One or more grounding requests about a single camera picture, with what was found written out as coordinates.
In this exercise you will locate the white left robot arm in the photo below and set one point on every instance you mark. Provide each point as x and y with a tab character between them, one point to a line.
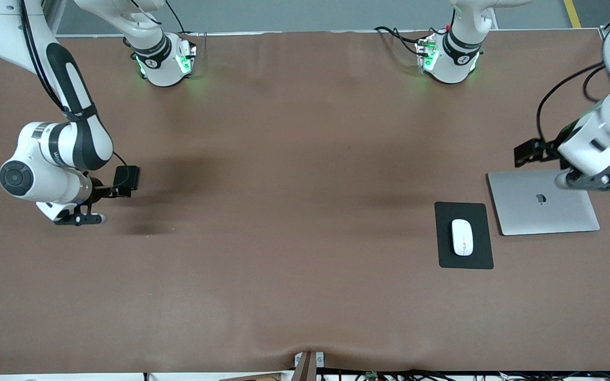
601	137

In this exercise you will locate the brown table mat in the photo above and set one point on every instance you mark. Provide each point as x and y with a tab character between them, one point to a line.
305	275

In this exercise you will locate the black mouse pad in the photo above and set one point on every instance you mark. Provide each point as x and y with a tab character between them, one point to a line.
445	254

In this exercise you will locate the black phone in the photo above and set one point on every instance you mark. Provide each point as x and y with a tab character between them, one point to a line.
127	177

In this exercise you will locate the white computer mouse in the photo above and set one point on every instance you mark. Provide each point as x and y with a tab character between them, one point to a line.
463	238

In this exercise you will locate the brown camera mount post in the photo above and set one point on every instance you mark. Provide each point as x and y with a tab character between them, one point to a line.
306	369

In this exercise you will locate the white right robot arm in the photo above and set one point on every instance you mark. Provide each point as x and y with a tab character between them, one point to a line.
56	182

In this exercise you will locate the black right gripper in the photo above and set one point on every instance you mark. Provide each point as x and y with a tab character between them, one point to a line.
105	190

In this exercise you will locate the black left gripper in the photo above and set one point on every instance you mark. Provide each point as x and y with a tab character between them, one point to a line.
547	147

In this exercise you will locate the silver laptop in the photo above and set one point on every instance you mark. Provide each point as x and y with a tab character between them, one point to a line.
543	211

